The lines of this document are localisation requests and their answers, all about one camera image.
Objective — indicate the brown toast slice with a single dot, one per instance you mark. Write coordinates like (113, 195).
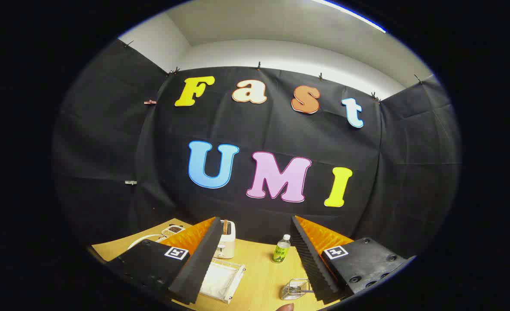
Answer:
(225, 226)

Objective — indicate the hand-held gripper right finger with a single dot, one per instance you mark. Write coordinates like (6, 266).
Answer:
(311, 259)

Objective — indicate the white toaster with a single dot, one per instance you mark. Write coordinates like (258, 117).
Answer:
(227, 248)

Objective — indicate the green tea bottle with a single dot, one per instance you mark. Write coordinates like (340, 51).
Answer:
(281, 251)

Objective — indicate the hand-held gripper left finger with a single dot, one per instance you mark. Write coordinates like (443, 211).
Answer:
(199, 268)

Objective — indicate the white compartment seasoning tray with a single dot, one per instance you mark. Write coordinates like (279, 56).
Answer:
(173, 230)

